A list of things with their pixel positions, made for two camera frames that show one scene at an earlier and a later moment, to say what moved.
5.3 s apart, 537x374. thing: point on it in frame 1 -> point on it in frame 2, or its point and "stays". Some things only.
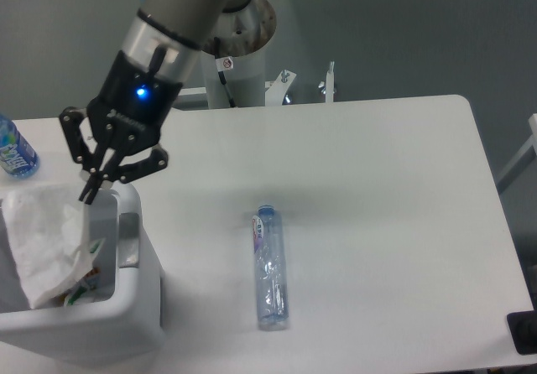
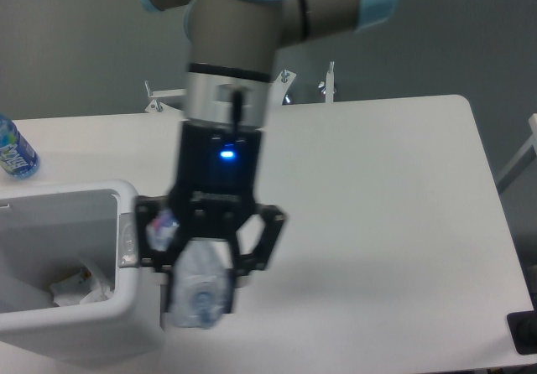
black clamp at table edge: [523, 329] stays
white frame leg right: [528, 155] stays
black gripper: [132, 103] -> [217, 172]
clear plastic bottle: [269, 247] -> [201, 283]
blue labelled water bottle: [18, 158] stays
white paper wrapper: [51, 237] -> [81, 289]
